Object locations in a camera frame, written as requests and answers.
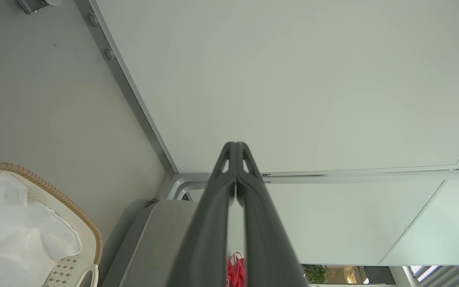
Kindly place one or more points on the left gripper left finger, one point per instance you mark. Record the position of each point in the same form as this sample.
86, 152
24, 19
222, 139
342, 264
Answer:
209, 223

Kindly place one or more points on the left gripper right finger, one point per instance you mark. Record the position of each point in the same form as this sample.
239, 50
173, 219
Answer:
263, 231

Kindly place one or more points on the red sports jersey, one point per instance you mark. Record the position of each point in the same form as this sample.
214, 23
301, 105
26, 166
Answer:
235, 273

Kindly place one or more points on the wicker rimmed laundry basket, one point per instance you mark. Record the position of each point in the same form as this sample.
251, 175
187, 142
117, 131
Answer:
82, 223

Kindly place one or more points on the grey fabric sofa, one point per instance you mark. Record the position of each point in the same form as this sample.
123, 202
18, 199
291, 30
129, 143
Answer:
153, 247

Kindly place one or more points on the green potted plant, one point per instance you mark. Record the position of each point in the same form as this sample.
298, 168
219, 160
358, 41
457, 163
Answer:
315, 274

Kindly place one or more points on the white slatted window blind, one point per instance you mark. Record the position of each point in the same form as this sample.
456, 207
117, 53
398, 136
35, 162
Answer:
436, 276

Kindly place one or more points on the white fabric cloth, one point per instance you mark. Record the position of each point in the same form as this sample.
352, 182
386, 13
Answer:
10, 231

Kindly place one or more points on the grey curved partition foot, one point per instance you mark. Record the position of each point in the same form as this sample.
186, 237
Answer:
50, 2

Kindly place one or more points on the black caster wheel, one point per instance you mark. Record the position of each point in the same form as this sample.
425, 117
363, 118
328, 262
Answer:
30, 4

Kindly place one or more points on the grey partition post bracket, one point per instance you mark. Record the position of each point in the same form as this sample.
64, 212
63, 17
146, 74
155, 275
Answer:
183, 185

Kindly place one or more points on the grey aluminium partition rail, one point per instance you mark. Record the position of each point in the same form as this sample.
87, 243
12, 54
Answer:
373, 173
134, 91

